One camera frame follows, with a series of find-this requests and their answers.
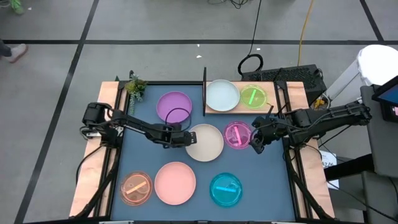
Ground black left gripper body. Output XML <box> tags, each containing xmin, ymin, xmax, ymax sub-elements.
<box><xmin>166</xmin><ymin>124</ymin><xmax>188</xmax><ymax>149</ymax></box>

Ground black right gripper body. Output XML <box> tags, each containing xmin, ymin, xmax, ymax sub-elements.
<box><xmin>249</xmin><ymin>105</ymin><xmax>289</xmax><ymax>156</ymax></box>

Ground cream plate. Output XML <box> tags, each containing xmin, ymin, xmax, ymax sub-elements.
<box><xmin>185</xmin><ymin>123</ymin><xmax>224</xmax><ymax>162</ymax></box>

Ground pink transparent plate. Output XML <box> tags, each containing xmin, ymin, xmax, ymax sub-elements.
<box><xmin>223</xmin><ymin>120</ymin><xmax>253</xmax><ymax>150</ymax></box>

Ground green transparent plate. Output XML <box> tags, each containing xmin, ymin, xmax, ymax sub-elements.
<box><xmin>239</xmin><ymin>84</ymin><xmax>268</xmax><ymax>110</ymax></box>

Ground purple plate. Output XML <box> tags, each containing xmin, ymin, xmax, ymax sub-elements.
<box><xmin>156</xmin><ymin>90</ymin><xmax>193</xmax><ymax>124</ymax></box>

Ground cyan transparent plate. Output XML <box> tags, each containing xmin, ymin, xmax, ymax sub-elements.
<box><xmin>209</xmin><ymin>172</ymin><xmax>244</xmax><ymax>208</ymax></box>

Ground orange transparent plate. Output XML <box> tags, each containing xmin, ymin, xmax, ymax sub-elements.
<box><xmin>119</xmin><ymin>170</ymin><xmax>154</xmax><ymax>207</ymax></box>

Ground blue table mat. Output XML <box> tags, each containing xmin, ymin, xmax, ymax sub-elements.
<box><xmin>110</xmin><ymin>83</ymin><xmax>296</xmax><ymax>222</ymax></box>

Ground white paper sheet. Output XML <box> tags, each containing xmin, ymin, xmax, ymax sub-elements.
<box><xmin>319</xmin><ymin>150</ymin><xmax>340</xmax><ymax>190</ymax></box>

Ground black perforated computer case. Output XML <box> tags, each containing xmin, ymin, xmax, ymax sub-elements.
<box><xmin>241</xmin><ymin>64</ymin><xmax>327</xmax><ymax>105</ymax></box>

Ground potted green plant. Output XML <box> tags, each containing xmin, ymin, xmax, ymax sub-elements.
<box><xmin>124</xmin><ymin>70</ymin><xmax>149</xmax><ymax>115</ymax></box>

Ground grey cart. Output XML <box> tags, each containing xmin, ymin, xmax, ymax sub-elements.
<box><xmin>360</xmin><ymin>85</ymin><xmax>398</xmax><ymax>224</ymax></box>

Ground black tablet monitor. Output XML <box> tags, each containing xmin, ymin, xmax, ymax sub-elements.
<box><xmin>371</xmin><ymin>75</ymin><xmax>398</xmax><ymax>123</ymax></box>

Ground white round bin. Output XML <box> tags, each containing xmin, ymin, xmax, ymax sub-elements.
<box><xmin>325</xmin><ymin>44</ymin><xmax>398</xmax><ymax>119</ymax></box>

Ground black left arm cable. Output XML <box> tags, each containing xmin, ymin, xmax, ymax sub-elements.
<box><xmin>164</xmin><ymin>107</ymin><xmax>193</xmax><ymax>133</ymax></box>

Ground long black cable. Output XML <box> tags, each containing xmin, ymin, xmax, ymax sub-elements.
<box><xmin>237</xmin><ymin>0</ymin><xmax>264</xmax><ymax>76</ymax></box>

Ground long yellow cable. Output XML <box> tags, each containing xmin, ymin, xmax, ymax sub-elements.
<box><xmin>297</xmin><ymin>0</ymin><xmax>315</xmax><ymax>67</ymax></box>

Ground black base cable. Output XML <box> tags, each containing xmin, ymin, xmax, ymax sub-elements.
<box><xmin>75</xmin><ymin>141</ymin><xmax>108</xmax><ymax>187</ymax></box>

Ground black floor cables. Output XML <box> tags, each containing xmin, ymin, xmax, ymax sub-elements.
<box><xmin>207</xmin><ymin>0</ymin><xmax>249</xmax><ymax>9</ymax></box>

